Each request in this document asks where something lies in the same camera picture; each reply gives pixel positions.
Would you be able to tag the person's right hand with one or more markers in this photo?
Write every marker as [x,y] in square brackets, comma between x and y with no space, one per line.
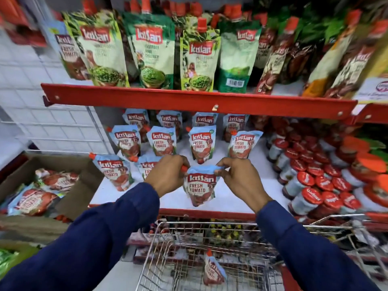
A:
[244,181]

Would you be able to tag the person's left hand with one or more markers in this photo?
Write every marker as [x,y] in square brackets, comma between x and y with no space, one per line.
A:
[165,174]

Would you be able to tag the person's left fingers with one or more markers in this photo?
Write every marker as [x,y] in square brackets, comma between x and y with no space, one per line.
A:
[182,165]

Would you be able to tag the person's right fingers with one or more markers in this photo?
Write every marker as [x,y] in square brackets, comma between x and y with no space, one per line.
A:
[225,166]

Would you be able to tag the blue tomato ketchup pouch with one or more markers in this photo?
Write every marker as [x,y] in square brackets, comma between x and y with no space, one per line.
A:
[200,186]

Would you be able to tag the person's left forearm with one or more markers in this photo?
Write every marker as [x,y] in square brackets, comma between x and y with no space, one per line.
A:
[88,245]

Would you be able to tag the person's right forearm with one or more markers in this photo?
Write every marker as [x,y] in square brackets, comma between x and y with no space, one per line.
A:
[306,254]

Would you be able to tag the group of blue ketchup packs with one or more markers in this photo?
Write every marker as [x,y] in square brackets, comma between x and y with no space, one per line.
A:
[162,142]

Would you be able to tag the white shelf with red edge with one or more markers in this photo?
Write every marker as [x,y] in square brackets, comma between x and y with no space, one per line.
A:
[230,200]

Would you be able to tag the red metal shelf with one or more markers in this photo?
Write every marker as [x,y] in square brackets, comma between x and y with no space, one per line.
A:
[374,113]
[194,101]

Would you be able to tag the group of red-lidded jars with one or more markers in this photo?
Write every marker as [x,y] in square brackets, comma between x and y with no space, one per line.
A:
[312,178]

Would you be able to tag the small red ketchup sachet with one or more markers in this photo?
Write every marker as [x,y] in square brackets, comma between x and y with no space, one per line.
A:
[213,269]

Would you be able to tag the brown cardboard box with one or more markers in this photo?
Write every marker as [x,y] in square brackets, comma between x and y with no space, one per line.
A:
[80,190]

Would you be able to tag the row of green chutney pouches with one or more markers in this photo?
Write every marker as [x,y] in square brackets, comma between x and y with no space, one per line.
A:
[153,48]

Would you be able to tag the red and blue sauce packet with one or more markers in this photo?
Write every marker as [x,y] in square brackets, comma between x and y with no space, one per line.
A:
[33,201]
[59,180]

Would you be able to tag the group of orange-capped bottles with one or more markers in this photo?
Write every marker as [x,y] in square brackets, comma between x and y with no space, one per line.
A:
[368,175]

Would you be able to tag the row of brown sauce pouches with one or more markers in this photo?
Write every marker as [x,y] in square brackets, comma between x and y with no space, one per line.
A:
[333,54]

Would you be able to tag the pale blue tomato sauce pouch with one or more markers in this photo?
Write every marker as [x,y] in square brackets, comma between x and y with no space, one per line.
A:
[68,51]

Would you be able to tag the green plastic packet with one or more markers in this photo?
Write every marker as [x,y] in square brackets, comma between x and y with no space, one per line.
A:
[12,259]

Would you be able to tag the hanging red packets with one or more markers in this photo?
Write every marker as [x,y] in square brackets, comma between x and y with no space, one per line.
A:
[21,24]

